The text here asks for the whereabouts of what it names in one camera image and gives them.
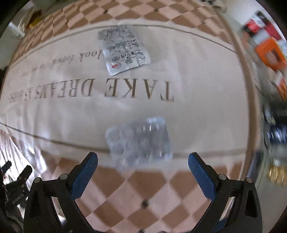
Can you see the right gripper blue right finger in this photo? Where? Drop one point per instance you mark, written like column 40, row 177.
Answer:
column 234, row 204

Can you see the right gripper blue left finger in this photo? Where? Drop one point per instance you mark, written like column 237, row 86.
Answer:
column 51, row 205

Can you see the clear plastic blister pack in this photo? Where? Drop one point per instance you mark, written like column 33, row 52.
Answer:
column 139, row 143

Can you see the silver foil pill pack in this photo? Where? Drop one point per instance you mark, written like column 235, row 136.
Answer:
column 122, row 49

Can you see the brown checkered table cloth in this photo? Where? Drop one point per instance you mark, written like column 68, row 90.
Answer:
column 58, row 100

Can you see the orange box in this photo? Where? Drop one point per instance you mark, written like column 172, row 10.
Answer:
column 270, row 54

